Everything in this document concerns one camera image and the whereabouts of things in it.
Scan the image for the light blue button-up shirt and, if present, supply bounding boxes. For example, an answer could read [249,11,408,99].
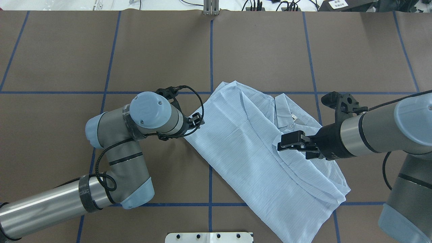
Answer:
[186,81,350,243]

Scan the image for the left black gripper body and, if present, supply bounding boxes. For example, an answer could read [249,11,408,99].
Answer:
[156,87,191,140]

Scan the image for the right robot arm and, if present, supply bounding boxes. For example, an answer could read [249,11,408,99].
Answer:
[276,90,432,243]

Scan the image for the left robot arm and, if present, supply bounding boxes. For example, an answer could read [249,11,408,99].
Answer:
[1,85,204,243]

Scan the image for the clear plastic bag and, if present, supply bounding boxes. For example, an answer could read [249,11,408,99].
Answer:
[34,0,112,10]

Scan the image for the aluminium frame post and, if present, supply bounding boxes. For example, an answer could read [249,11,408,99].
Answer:
[203,0,220,16]

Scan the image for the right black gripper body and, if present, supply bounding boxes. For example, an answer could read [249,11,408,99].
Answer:
[306,91,369,160]

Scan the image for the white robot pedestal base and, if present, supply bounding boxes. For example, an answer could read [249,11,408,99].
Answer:
[165,232,254,243]

